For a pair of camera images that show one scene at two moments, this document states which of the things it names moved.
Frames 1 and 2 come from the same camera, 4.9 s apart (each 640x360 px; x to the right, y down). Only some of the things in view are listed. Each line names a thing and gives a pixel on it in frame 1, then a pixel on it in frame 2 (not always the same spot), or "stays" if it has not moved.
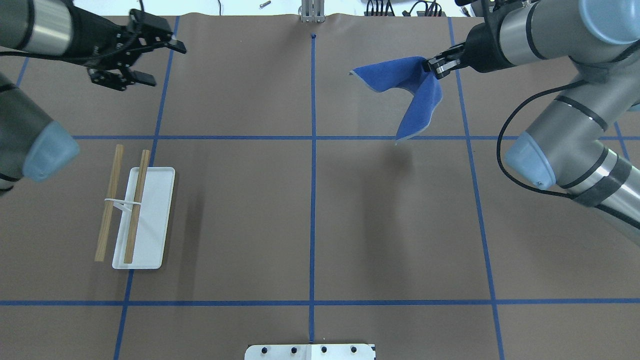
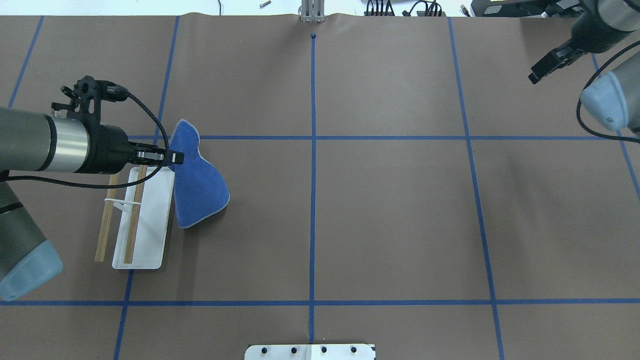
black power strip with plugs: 434,9 stays
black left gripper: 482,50 → 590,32
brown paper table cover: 299,220 stays
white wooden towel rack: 145,215 stays
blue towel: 411,73 → 199,190
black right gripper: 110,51 → 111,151
